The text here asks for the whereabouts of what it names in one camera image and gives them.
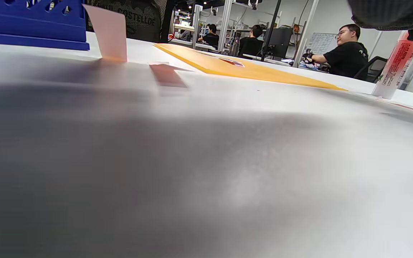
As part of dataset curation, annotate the person's right hand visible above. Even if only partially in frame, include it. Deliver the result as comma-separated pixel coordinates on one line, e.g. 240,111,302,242
348,0,413,78

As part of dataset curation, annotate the red and white glue stick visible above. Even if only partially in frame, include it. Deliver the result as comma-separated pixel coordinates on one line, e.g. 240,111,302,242
371,30,413,100

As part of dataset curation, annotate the yellow L-shaped folder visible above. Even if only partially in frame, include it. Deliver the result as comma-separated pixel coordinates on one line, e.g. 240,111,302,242
153,43,347,91

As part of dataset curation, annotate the pink sticky note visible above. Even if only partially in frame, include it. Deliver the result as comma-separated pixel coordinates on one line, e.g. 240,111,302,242
148,62,193,88
82,4,128,63

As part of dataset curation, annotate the white whiteboard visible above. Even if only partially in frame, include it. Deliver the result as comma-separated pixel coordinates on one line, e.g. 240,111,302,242
305,32,338,55

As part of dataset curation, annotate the black computer monitor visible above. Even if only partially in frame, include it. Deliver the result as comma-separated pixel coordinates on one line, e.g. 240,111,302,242
264,28,294,59

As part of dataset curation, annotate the white lined label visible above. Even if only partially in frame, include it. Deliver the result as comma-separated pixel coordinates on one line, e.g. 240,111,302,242
219,57,246,68

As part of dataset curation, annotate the blue plastic file rack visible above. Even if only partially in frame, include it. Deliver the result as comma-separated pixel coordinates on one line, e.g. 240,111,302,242
0,0,90,51

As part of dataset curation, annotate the aluminium frame post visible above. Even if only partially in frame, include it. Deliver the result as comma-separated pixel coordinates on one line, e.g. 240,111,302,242
218,0,234,52
293,0,320,68

